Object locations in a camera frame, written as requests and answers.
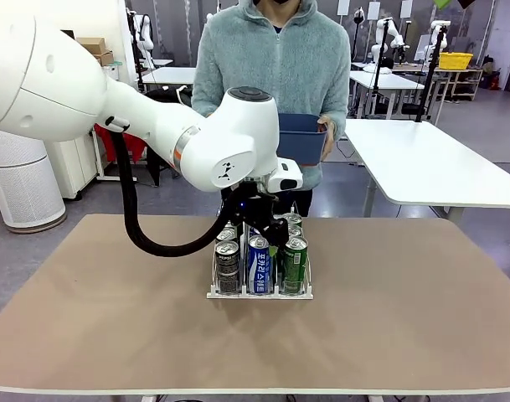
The large white side table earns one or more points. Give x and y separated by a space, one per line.
426 159

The white cylindrical air purifier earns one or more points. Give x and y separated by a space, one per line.
24 188

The orange jacket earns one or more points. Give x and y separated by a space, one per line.
135 146

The person's dark trousers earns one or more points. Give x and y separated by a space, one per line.
302 203

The small white box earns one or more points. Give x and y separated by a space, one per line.
113 72

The person's left forearm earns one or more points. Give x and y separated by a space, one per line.
338 113

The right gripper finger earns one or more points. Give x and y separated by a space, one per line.
442 3
466 3

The white background table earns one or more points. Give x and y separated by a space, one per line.
171 76
388 81

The red fire extinguisher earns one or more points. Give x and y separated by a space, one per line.
493 79

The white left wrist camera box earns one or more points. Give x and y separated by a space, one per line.
286 180

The cardboard box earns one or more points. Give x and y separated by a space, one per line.
91 45
104 58

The wooden shelf rack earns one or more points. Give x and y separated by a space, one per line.
464 84

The black Pepsi can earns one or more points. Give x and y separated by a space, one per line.
227 272
228 235

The person's left hand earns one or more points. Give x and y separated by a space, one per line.
329 138

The black tripod stand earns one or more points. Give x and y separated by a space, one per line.
430 75
378 63

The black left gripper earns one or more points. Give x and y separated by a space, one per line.
254 209

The person's light blue fleece torso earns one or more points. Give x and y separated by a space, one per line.
305 63

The yellow plastic crate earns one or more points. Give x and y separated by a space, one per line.
455 60

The black face mask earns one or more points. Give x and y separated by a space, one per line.
277 2

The person's right forearm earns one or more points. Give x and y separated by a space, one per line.
202 100

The clear white can dispenser rack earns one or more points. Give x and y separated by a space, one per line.
259 296

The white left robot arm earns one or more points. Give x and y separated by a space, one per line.
133 113

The white cabinet desk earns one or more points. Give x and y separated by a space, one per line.
74 167

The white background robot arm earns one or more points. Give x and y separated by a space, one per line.
145 37
441 37
395 39

